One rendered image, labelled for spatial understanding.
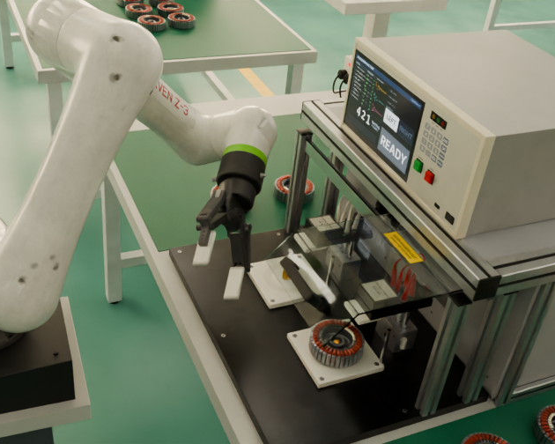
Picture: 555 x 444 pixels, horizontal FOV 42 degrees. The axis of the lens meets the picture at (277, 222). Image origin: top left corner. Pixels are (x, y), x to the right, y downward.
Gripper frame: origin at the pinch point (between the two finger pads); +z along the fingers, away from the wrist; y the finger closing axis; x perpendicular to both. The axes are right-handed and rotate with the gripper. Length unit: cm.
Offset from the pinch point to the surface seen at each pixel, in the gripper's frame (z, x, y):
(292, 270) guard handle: 1.2, 16.8, 4.2
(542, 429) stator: 13, 54, -39
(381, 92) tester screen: -39.3, 28.0, 2.1
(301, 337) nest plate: 0.7, 8.0, -25.8
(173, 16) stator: -160, -88, -66
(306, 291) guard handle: 5.6, 20.1, 4.9
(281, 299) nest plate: -9.5, 0.8, -27.9
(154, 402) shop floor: -5, -66, -91
